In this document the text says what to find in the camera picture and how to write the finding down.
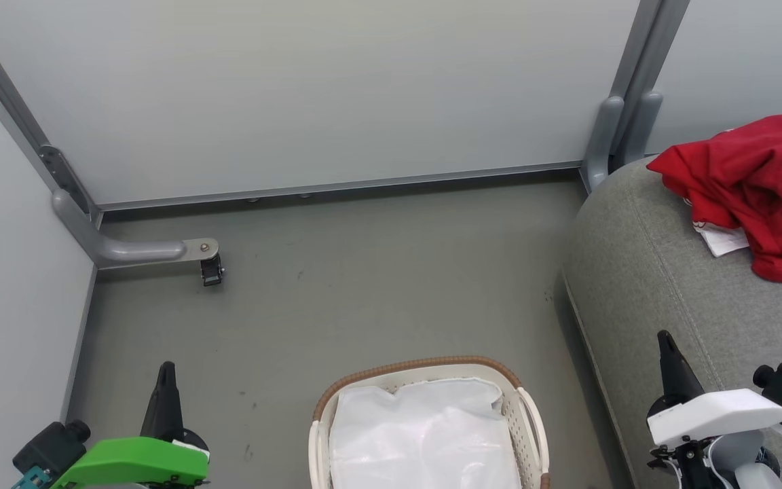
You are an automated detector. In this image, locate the white basket liner cloth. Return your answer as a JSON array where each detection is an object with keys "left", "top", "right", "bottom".
[{"left": 329, "top": 378, "right": 523, "bottom": 489}]

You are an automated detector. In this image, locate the grey partition corner post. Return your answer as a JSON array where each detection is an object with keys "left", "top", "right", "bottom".
[{"left": 0, "top": 10, "right": 101, "bottom": 226}]

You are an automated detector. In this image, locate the cream laundry basket brown rim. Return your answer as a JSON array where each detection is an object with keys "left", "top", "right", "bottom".
[{"left": 308, "top": 355, "right": 551, "bottom": 489}]

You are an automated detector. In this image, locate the teal left camera connector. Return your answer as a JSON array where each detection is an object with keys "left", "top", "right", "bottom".
[{"left": 11, "top": 465, "right": 52, "bottom": 489}]

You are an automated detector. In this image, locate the small black caster wheel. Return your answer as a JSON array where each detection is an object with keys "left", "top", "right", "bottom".
[{"left": 200, "top": 253, "right": 226, "bottom": 288}]

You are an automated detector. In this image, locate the grey partition post with feet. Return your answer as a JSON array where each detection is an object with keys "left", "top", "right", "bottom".
[{"left": 580, "top": 0, "right": 692, "bottom": 196}]

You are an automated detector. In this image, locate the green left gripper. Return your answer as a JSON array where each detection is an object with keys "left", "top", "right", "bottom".
[{"left": 50, "top": 361, "right": 210, "bottom": 489}]

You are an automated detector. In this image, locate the grey partition foot bar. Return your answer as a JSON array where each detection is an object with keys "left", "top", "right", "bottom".
[{"left": 52, "top": 189, "right": 220, "bottom": 270}]

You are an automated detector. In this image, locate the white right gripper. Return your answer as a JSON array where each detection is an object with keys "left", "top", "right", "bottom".
[{"left": 647, "top": 330, "right": 782, "bottom": 450}]

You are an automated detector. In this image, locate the grey fabric sofa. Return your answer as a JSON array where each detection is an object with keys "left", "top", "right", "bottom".
[{"left": 561, "top": 155, "right": 782, "bottom": 489}]

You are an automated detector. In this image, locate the grey wall base rail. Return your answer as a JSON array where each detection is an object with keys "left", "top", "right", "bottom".
[{"left": 96, "top": 161, "right": 585, "bottom": 213}]

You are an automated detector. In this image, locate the plain red garment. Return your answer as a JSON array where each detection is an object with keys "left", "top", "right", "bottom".
[{"left": 646, "top": 113, "right": 782, "bottom": 232}]

